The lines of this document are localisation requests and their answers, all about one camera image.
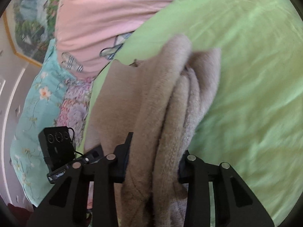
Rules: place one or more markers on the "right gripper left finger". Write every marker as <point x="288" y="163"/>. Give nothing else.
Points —
<point x="122" y="155"/>

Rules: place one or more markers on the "teal floral pillow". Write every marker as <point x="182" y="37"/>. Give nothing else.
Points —
<point x="41" y="110"/>

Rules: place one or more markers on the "pink heart-pattern quilt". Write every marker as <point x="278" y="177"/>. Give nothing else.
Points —
<point x="89" y="33"/>

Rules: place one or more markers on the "gold-framed landscape painting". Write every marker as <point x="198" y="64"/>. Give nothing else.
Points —
<point x="30" y="26"/>

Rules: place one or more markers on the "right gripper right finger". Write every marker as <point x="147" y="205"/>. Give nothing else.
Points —
<point x="182" y="171"/>

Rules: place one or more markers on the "green bed sheet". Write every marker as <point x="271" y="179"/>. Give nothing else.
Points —
<point x="255" y="122"/>

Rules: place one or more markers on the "floral ruffled pillow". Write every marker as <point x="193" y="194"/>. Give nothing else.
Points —
<point x="75" y="106"/>

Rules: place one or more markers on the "beige knit sweater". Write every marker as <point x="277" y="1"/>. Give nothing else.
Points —
<point x="161" y="101"/>

